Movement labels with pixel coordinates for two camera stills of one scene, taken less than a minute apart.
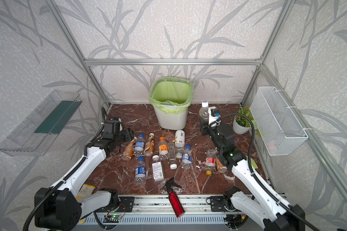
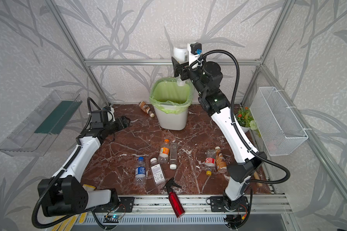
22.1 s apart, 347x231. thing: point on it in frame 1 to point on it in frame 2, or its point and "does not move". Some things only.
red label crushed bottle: (210, 161) does not move
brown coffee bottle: (128, 152) to (146, 108)
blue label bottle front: (140, 172) does not move
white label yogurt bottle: (180, 138) to (181, 55)
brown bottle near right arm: (220, 167) does not move
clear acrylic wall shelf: (34, 134) does not move
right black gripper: (206, 127) to (177, 68)
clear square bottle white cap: (172, 156) does not move
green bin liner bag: (174, 95) does not move
